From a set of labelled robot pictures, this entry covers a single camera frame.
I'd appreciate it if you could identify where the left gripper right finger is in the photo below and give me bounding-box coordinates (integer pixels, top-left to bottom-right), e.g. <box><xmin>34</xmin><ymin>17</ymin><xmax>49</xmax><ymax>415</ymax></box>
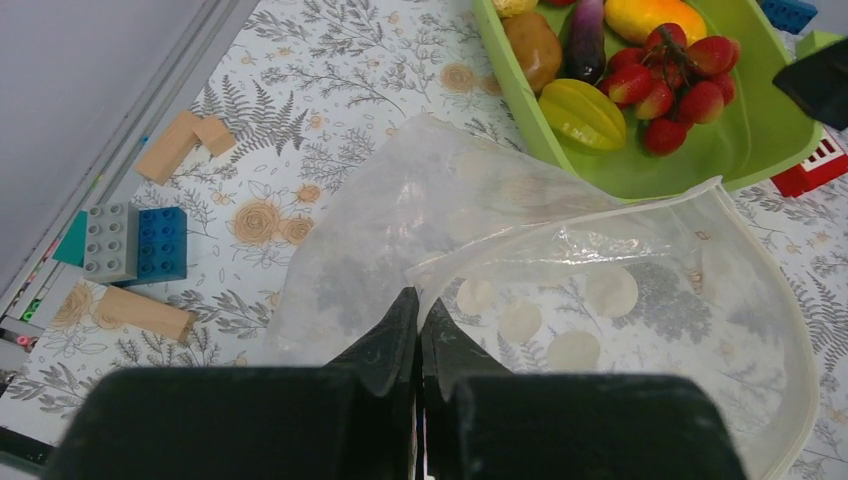
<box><xmin>421</xmin><ymin>299</ymin><xmax>511</xmax><ymax>402</ymax></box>

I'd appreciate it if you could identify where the brown kiwi potato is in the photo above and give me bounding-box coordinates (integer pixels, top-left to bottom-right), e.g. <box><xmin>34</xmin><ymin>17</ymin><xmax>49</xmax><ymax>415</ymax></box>
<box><xmin>502</xmin><ymin>12</ymin><xmax>563</xmax><ymax>95</ymax></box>

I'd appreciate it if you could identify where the yellow orange mango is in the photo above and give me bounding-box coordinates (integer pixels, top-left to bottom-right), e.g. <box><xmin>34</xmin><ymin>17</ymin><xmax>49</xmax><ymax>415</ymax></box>
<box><xmin>604</xmin><ymin>0</ymin><xmax>708</xmax><ymax>45</ymax></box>

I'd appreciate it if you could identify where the L-shaped wooden block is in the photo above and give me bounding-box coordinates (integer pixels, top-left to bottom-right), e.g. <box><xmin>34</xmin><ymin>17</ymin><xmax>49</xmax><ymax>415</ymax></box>
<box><xmin>135</xmin><ymin>111</ymin><xmax>236</xmax><ymax>186</ymax></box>

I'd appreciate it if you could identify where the red strawberry bunch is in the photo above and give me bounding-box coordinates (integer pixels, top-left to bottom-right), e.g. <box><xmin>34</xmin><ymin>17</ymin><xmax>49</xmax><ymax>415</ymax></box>
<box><xmin>598</xmin><ymin>23</ymin><xmax>741</xmax><ymax>157</ymax></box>

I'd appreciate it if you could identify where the green plastic tray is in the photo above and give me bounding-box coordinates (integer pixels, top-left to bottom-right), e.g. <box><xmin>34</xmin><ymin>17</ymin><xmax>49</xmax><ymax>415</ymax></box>
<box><xmin>474</xmin><ymin>1</ymin><xmax>822</xmax><ymax>200</ymax></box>

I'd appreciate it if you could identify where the yellow lemon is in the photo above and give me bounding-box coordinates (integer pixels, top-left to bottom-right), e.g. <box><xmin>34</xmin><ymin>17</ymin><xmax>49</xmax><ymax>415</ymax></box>
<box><xmin>492</xmin><ymin>0</ymin><xmax>538</xmax><ymax>19</ymax></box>

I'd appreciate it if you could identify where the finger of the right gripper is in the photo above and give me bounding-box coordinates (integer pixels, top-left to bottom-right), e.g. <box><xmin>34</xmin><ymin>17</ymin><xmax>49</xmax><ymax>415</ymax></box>
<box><xmin>772</xmin><ymin>38</ymin><xmax>847</xmax><ymax>131</ymax></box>

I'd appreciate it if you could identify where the clear zip top bag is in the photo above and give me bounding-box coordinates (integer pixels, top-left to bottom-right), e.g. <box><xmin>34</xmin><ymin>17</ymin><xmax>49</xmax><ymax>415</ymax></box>
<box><xmin>263</xmin><ymin>114</ymin><xmax>818</xmax><ymax>479</ymax></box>

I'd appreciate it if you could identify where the long wooden block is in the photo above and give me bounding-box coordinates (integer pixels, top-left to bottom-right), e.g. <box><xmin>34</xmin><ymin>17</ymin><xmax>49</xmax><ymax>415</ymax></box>
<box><xmin>97</xmin><ymin>286</ymin><xmax>198</xmax><ymax>342</ymax></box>

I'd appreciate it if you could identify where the grey building brick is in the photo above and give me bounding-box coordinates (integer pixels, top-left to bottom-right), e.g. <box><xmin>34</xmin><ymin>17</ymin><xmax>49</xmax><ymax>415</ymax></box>
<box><xmin>82</xmin><ymin>202</ymin><xmax>139</xmax><ymax>284</ymax></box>

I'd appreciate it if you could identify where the yellow green starfruit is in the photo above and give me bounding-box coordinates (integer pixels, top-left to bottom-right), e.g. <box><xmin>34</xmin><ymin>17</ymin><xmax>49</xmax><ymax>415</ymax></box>
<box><xmin>538</xmin><ymin>79</ymin><xmax>627</xmax><ymax>153</ymax></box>

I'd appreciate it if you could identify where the teal small brick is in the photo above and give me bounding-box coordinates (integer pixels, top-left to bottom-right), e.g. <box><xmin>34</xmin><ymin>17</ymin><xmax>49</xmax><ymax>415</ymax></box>
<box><xmin>759</xmin><ymin>0</ymin><xmax>818</xmax><ymax>34</ymax></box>

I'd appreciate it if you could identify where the teal block at rail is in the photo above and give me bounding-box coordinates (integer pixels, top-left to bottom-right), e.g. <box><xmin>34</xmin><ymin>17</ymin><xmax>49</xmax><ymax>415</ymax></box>
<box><xmin>52</xmin><ymin>211</ymin><xmax>87</xmax><ymax>267</ymax></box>

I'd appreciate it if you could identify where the red white window brick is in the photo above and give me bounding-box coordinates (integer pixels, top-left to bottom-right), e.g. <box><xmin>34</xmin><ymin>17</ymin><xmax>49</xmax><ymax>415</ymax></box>
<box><xmin>771</xmin><ymin>130</ymin><xmax>847</xmax><ymax>198</ymax></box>

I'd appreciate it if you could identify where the purple eggplant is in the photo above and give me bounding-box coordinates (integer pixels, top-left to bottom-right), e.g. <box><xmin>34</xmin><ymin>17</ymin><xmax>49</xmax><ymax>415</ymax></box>
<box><xmin>563</xmin><ymin>0</ymin><xmax>606</xmax><ymax>85</ymax></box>

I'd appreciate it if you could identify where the green arch brick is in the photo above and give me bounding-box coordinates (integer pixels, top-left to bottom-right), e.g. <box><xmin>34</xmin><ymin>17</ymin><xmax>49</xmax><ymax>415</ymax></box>
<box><xmin>795</xmin><ymin>30</ymin><xmax>845</xmax><ymax>60</ymax></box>

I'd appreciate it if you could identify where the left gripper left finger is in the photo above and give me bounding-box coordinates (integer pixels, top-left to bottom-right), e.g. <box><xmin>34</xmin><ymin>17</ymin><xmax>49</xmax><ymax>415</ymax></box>
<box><xmin>325</xmin><ymin>287</ymin><xmax>419</xmax><ymax>397</ymax></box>

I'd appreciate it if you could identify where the blue building brick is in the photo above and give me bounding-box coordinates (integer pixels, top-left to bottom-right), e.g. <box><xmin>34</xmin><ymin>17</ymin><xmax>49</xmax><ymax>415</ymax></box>
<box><xmin>114</xmin><ymin>206</ymin><xmax>187</xmax><ymax>287</ymax></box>

